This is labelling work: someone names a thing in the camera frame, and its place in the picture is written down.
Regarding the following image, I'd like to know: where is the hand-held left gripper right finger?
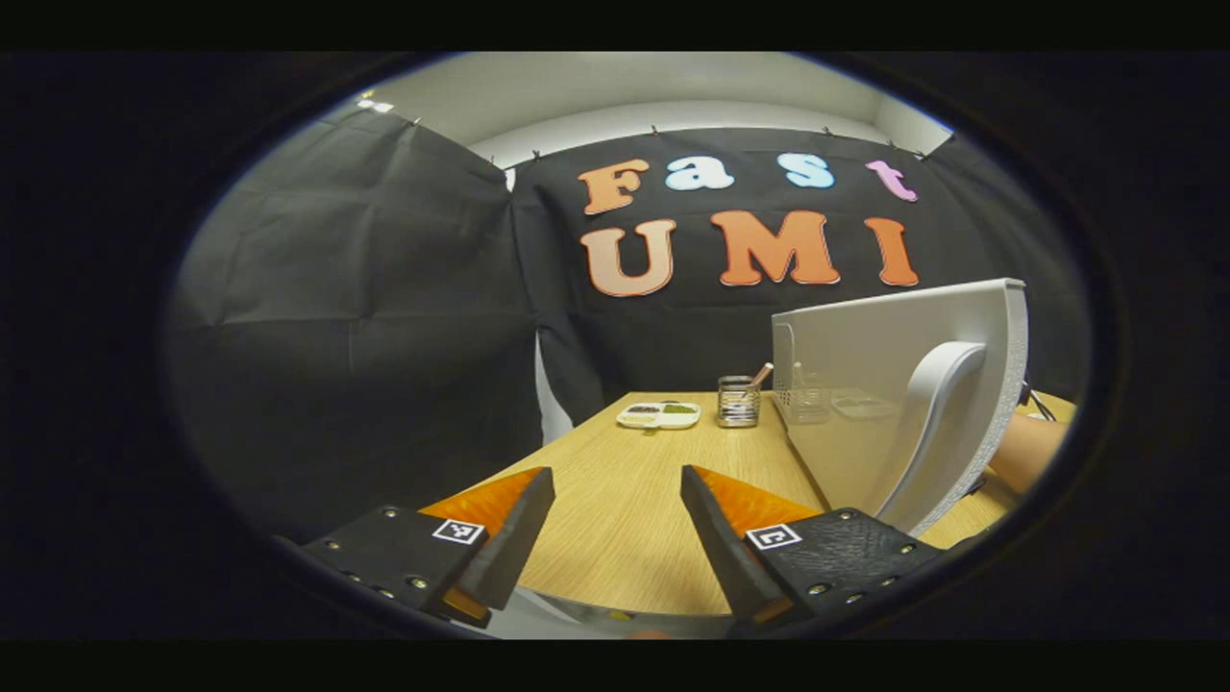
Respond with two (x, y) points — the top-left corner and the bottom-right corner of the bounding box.
(681, 465), (945, 628)

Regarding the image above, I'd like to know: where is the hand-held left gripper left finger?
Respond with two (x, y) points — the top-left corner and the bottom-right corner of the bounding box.
(301, 468), (556, 629)

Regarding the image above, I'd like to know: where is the white microwave oven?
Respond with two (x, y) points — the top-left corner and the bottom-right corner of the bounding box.
(771, 278), (1031, 539)

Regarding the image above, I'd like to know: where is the white divided snack dish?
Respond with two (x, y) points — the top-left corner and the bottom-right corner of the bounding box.
(616, 401), (703, 432)

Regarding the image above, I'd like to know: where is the metal mesh utensil holder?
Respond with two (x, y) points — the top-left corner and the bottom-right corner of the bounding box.
(716, 375), (763, 430)

